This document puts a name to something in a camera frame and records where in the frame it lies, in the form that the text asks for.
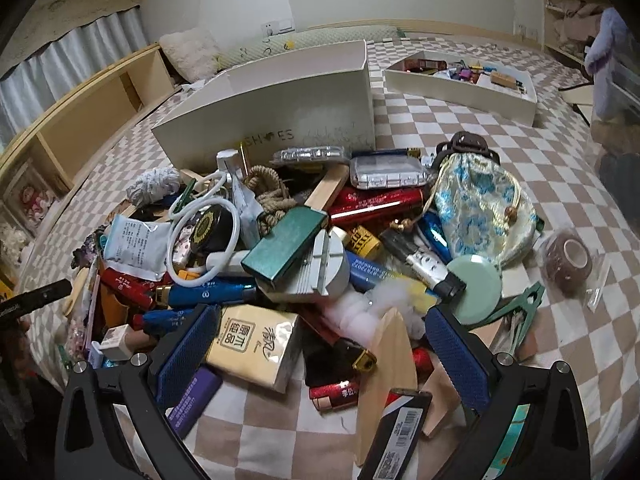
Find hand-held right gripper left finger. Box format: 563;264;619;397
54;304;223;480

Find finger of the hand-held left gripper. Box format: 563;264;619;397
12;280;73;311

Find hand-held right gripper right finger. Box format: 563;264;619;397
425;302;593;480

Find teal printed lighter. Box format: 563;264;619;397
497;404;531;463

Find dark green metallic box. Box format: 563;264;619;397
240;205;330;291

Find large white shoe box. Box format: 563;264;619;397
151;39;376;173

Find blue metallic tube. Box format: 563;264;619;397
167;281;258;309
132;307;201;335

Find purple lighter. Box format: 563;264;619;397
167;366;223;438

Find curved pale wooden piece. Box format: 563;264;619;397
422;360;463;438

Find cream tissue pack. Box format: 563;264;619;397
205;305;301;393

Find mint green round compact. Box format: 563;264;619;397
444;255;502;326

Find brown cylinder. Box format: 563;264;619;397
517;332;540;363

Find white cube plug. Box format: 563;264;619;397
99;325;132;361

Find pointed wooden board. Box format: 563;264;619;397
354;307;418;468

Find dark green clothes peg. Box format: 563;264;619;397
480;281;547;327

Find framed plush pictures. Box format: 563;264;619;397
0;160;56;241

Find black silver printed lighter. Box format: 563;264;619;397
382;230;468;303

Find black barcode box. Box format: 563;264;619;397
357;387;433;480

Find pale blue printed sachet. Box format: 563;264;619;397
102;215;173;281

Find blue yellow printed pack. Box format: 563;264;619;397
345;252;438;306

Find bag of white cotton balls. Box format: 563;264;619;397
322;282;438;341

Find blue white tube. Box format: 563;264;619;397
417;210;453;261

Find black round gold-print tin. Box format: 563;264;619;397
186;207;236;252

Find black lighter gold cap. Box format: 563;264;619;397
305;337;378;386

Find red lighter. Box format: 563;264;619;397
309;382;358;413

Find brown wrapped tape roll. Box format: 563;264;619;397
539;227;601;296

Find yellow black lighter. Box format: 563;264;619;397
345;225;383;256

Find white paper strip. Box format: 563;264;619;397
586;259;612;309

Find white grey knitted bundle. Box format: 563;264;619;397
127;167;181;206

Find white blue narrow sachet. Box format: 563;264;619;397
231;175;266;250

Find grey slotted plastic holder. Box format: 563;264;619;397
272;230;352;303

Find red metallic printed tube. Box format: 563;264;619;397
327;187;426;226

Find long wooden bedside shelf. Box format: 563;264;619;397
0;42;176;286

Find clear case white label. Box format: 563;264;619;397
350;155;433;190

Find wooden bar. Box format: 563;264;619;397
304;166;350;212

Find black hair claw clip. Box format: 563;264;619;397
431;131;502;167

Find grey curtain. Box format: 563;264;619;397
0;7;151;136

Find shallow white box lid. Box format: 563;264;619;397
384;50;538;128

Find heap of colourful lighters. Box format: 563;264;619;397
402;57;501;86

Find white fluffy pillow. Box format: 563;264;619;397
160;27;221;81

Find cardboard pieces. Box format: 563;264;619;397
559;85;597;121

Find clear plastic storage bin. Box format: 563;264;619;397
590;50;640;201

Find beige curtain valance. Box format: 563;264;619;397
20;0;141;36

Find long green bolster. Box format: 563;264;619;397
217;27;407;68

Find tall wooden open shelf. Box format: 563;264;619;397
539;0;618;68

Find purple plush toy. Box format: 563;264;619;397
585;7;632;75

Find heap of clothes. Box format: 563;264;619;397
545;0;606;48

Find white headboard panel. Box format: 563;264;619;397
284;0;516;36

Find white charging cable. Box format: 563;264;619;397
167;170;251;288

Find floral brocade drawstring pouch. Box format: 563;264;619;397
431;152;543;268

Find beige rope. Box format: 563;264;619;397
245;165;298;236

